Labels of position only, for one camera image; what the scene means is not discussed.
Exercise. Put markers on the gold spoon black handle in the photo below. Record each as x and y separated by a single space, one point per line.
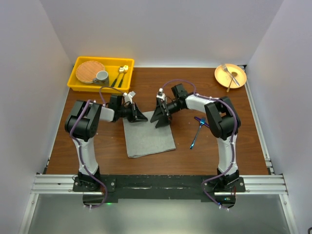
120 71

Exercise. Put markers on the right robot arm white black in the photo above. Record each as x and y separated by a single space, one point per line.
222 119

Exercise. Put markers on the round wooden plate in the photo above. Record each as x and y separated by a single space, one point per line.
87 71

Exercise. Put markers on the blue metallic knife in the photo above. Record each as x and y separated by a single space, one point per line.
202 121

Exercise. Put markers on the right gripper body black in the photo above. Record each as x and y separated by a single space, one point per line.
170 107

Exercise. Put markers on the blue metallic fork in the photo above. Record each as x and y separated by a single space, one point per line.
196 136

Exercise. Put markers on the silver fork on plate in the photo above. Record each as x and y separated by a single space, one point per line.
225 69

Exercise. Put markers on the grey ceramic mug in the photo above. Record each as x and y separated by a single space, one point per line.
102 78

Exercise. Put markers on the grey cloth napkin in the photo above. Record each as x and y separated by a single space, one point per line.
143 138

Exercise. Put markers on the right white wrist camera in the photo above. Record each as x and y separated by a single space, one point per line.
161 97

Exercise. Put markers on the yellow plastic bin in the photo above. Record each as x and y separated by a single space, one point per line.
111 66

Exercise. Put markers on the tan round plate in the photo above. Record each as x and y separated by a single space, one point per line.
224 79

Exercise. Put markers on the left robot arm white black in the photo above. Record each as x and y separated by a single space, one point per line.
82 125

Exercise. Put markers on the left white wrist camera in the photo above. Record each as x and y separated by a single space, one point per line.
128 97

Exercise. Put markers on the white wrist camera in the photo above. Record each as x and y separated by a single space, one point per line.
161 97
128 97

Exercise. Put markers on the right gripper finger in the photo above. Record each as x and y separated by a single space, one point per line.
163 121
157 113

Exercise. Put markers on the silver knife on plate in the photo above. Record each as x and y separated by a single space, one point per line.
233 75

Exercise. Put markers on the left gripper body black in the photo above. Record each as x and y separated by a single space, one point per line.
128 112

